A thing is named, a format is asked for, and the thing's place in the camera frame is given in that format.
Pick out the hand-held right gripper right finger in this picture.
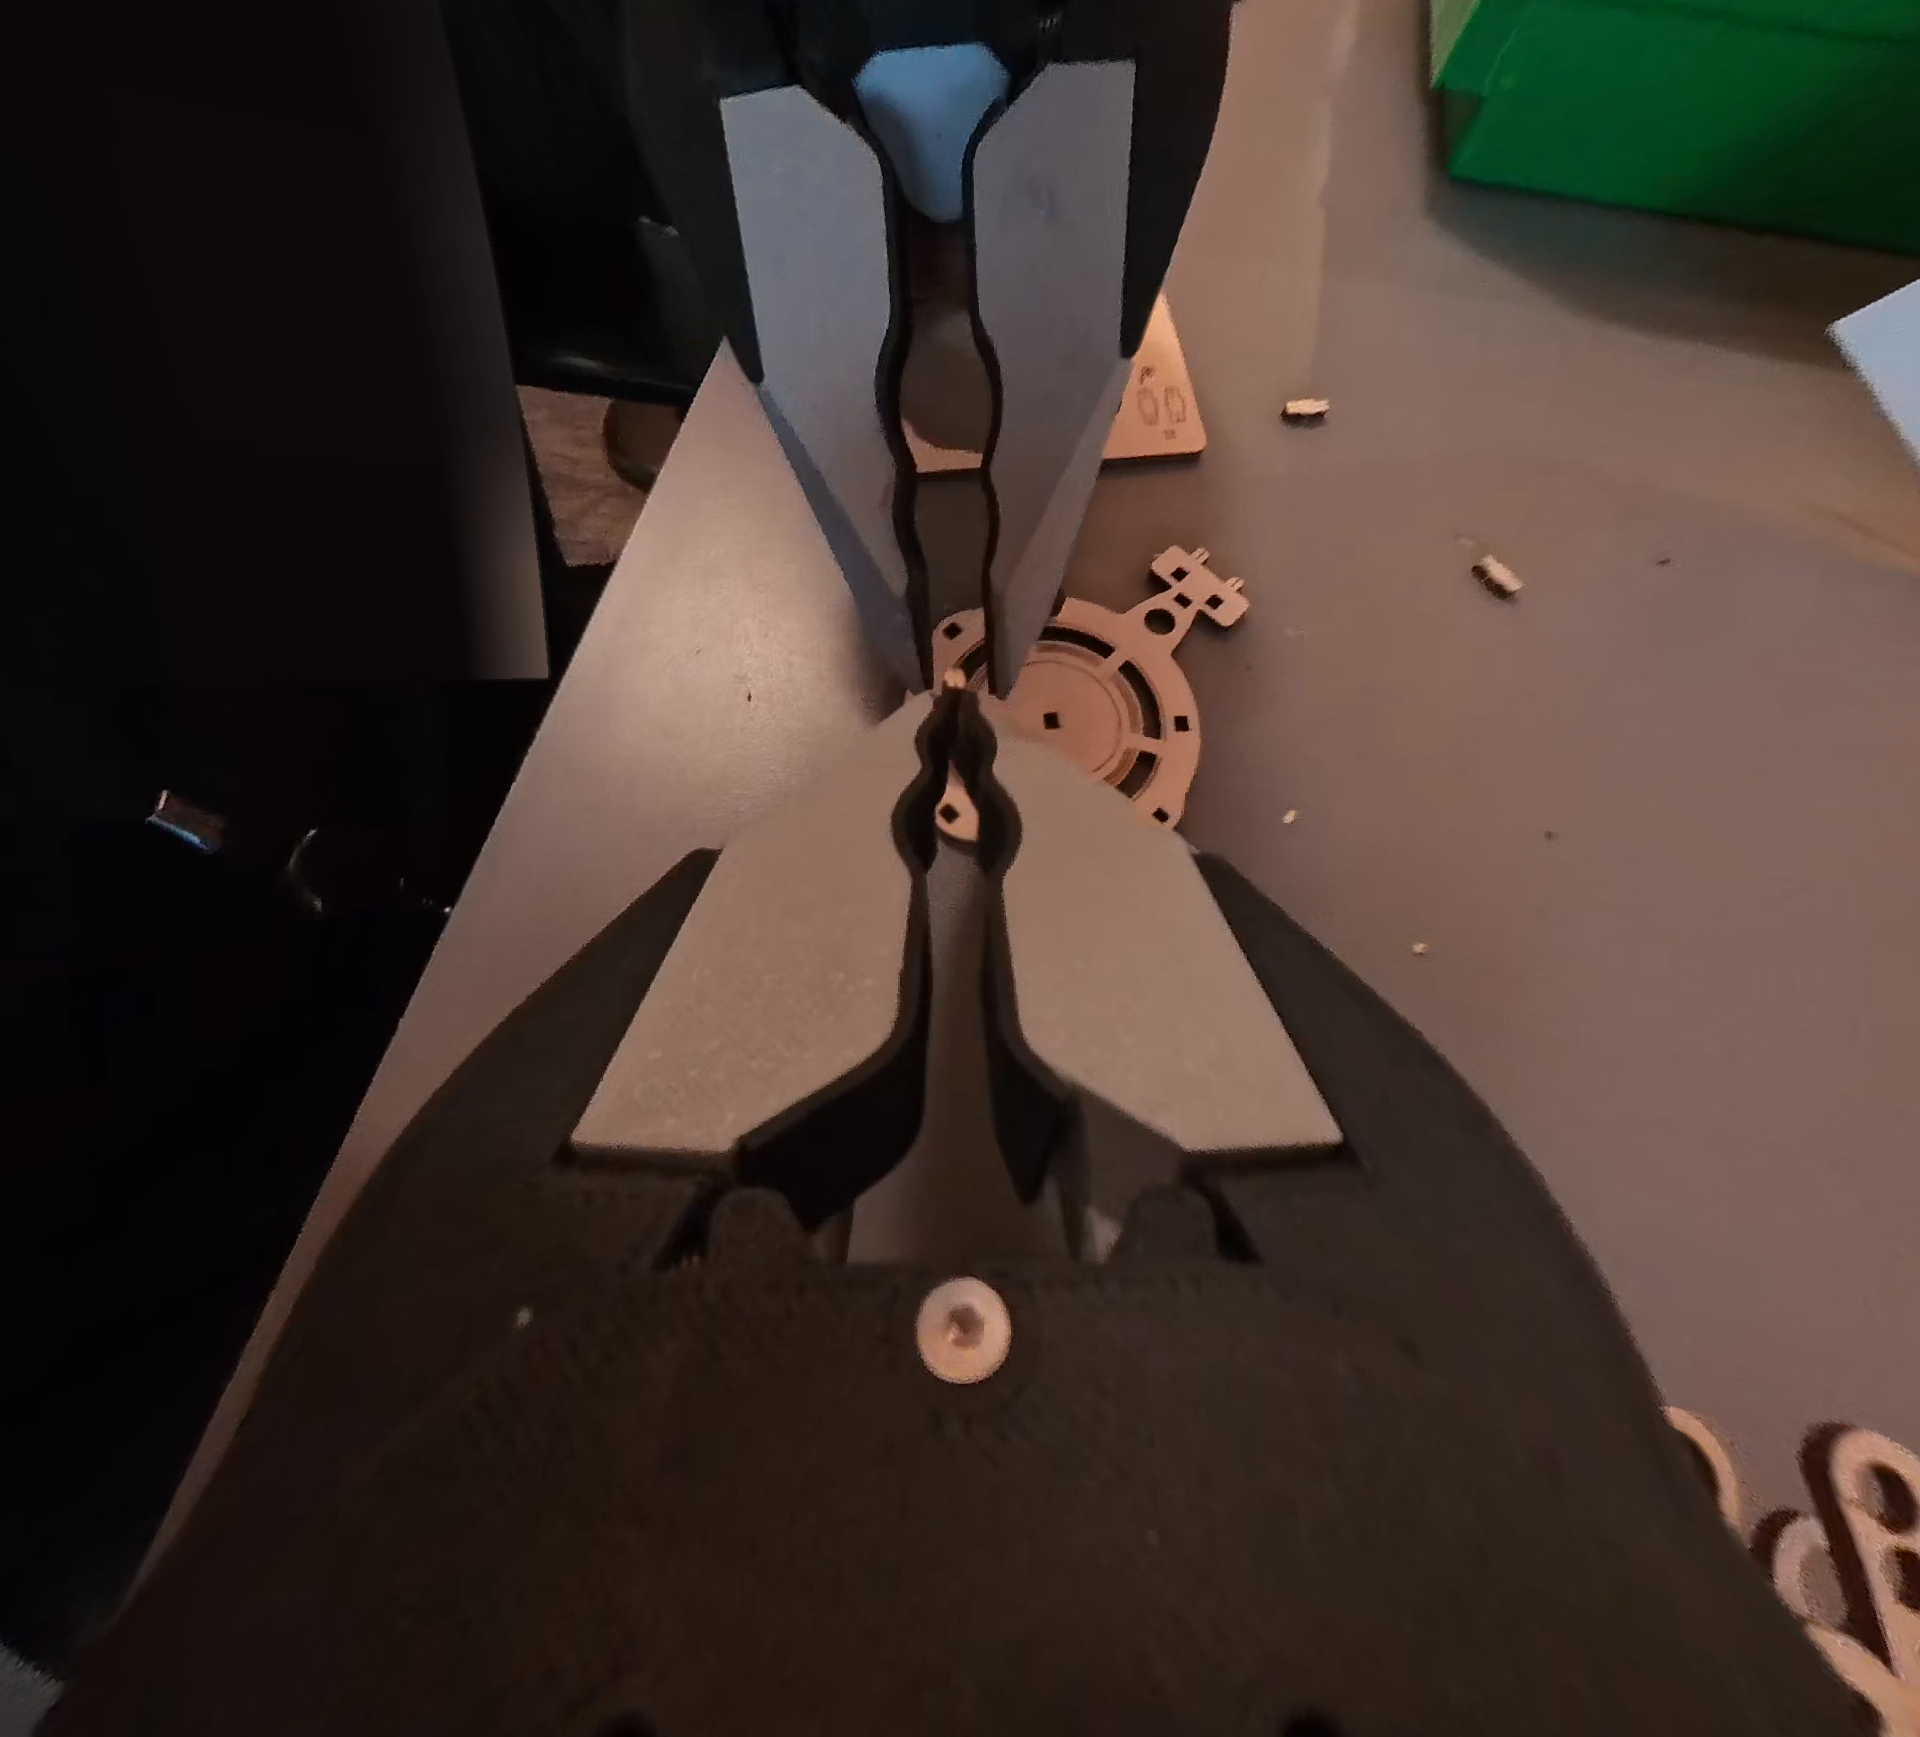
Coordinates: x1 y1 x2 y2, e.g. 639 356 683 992
960 690 1348 1206

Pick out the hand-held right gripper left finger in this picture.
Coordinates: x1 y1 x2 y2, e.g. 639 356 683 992
566 690 962 1232

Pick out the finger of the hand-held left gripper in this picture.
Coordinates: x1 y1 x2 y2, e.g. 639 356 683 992
965 57 1138 696
719 84 931 689

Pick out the round wooden ring part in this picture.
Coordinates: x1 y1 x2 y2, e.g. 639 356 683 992
929 545 1254 826

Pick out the assembled wooden loop model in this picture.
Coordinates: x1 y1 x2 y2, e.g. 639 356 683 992
1662 1404 1920 1737

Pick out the wooden sheet with peg outlines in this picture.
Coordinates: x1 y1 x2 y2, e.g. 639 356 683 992
896 295 1206 474

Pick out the green plastic bin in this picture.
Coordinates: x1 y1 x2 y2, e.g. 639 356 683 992
1422 0 1920 256

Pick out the folded paper instruction leaflet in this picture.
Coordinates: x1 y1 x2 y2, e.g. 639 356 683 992
1826 278 1920 466

